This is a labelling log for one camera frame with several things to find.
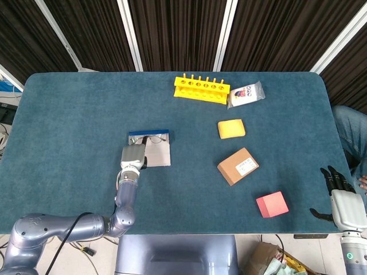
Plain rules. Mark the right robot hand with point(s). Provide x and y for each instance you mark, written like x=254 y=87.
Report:
x=349 y=210

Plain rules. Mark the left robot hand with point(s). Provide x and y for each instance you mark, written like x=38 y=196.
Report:
x=132 y=156

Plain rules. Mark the bystander bare hand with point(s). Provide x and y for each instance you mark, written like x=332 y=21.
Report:
x=364 y=184

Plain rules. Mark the grey glasses case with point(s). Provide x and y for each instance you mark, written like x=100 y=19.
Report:
x=159 y=156

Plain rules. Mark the wire-frame eyeglasses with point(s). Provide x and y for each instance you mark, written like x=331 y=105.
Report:
x=156 y=139

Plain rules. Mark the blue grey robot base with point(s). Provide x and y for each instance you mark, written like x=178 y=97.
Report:
x=176 y=255

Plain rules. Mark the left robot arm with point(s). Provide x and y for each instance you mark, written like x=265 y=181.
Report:
x=126 y=194

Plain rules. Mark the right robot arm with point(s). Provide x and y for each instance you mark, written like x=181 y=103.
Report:
x=357 y=256

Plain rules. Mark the open cardboard box with scraps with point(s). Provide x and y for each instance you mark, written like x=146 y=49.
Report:
x=261 y=255

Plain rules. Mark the brown cardboard box with label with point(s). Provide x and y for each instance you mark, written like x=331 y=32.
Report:
x=236 y=167

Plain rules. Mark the black table control panel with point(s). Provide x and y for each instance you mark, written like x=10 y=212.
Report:
x=311 y=236

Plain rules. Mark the blue jeans leg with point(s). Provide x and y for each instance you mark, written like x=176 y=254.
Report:
x=354 y=129

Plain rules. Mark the teal table cloth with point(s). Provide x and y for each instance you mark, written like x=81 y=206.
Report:
x=86 y=114

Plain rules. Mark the pink red cube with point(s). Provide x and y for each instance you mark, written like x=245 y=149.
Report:
x=272 y=204

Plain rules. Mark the yellow test tube rack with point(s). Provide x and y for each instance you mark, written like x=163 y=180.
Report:
x=200 y=85

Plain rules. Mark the yellow sponge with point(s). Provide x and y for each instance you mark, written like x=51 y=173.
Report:
x=231 y=129

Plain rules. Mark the black plug connector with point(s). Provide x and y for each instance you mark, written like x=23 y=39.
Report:
x=88 y=251

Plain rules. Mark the white plastic packet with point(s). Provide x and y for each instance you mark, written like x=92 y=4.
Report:
x=246 y=96

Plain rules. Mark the black equipment case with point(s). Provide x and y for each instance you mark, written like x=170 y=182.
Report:
x=7 y=114

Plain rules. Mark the dark pleated curtain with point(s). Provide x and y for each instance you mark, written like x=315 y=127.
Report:
x=177 y=28

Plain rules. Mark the blue plastic bag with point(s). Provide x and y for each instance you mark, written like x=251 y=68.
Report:
x=8 y=87

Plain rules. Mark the white aluminium frame post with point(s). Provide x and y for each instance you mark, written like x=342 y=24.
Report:
x=225 y=34
x=57 y=31
x=130 y=34
x=339 y=40
x=11 y=77

